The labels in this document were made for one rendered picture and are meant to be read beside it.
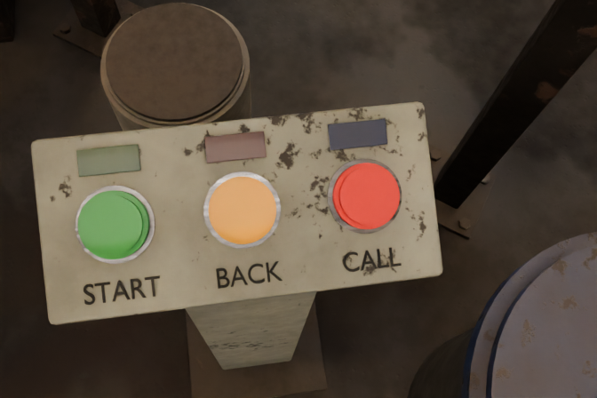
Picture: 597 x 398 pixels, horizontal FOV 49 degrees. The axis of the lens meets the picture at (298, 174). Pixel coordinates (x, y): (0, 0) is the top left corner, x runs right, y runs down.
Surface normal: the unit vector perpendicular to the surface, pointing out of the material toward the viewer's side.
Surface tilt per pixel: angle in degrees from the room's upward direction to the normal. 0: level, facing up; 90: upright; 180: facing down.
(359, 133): 20
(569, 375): 0
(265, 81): 0
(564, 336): 0
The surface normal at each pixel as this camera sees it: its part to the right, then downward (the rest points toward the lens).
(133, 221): 0.10, -0.04
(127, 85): 0.05, -0.37
